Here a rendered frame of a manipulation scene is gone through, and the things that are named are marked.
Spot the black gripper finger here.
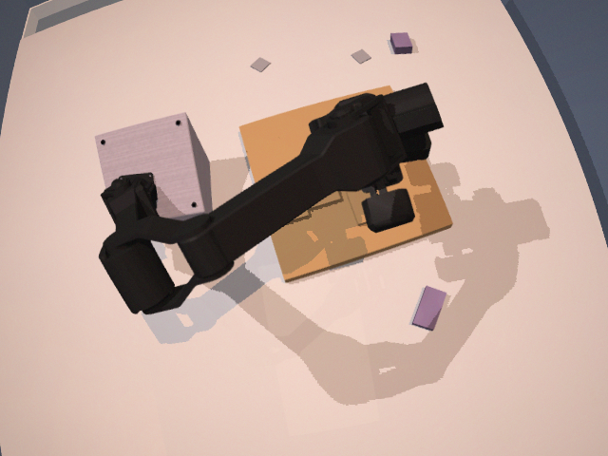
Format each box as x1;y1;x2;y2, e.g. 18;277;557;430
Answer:
361;164;404;194

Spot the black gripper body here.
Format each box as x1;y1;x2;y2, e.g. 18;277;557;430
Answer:
334;93;415;233

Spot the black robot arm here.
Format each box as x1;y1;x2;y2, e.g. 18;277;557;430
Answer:
98;83;444;314

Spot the orange square puzzle board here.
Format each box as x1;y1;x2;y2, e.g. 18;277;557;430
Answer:
239;85;453;283

